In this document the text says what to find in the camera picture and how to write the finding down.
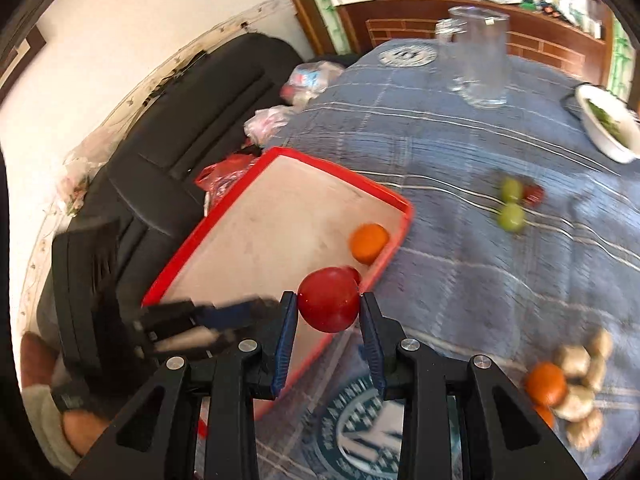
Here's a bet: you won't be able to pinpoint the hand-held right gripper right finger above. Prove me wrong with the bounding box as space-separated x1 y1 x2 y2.
358 291 587 480

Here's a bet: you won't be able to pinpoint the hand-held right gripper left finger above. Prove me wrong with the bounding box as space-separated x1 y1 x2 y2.
70 290 301 480

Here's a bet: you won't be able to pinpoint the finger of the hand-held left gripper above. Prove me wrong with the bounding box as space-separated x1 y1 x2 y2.
145 327 242 361
141 298 282 332

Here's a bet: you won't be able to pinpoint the orange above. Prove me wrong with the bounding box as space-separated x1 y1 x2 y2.
524 362 569 407
532 404 557 431
349 223 391 266

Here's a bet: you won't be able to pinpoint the red rimmed white tray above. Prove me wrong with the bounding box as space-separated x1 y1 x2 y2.
142 146 416 421

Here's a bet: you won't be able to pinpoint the person's left forearm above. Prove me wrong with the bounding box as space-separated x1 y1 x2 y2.
22 385 111 472

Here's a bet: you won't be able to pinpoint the person's left hand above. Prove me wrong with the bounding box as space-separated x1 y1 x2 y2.
21 334 64 389

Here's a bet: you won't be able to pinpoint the black wristwatch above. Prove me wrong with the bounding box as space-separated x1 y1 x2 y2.
51 382 101 417

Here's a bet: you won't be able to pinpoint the red plastic bag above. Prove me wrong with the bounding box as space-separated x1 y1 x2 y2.
195 154 261 206

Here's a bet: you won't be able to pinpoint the black sofa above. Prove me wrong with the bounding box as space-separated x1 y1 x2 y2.
37 32 306 351

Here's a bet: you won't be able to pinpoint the blue plaid tablecloth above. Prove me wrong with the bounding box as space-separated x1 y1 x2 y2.
195 40 640 480

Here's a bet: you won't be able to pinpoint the clear plastic bag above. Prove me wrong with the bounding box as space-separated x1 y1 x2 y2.
280 60 346 108

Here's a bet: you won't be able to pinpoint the clear drinking glass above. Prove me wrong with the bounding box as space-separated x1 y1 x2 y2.
447 6 511 109

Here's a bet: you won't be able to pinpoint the white bowl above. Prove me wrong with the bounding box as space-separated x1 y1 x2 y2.
574 84 640 164

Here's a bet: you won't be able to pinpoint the clear glass cup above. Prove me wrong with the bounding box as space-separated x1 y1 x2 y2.
434 17 468 61

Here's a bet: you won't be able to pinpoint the green vegetables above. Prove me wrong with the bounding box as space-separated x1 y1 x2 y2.
587 100 626 138

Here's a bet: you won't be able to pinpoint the wooden counter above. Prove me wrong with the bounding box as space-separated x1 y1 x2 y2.
332 0 616 83

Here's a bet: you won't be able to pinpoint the wooden door frame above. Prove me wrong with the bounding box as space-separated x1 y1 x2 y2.
272 0 351 58

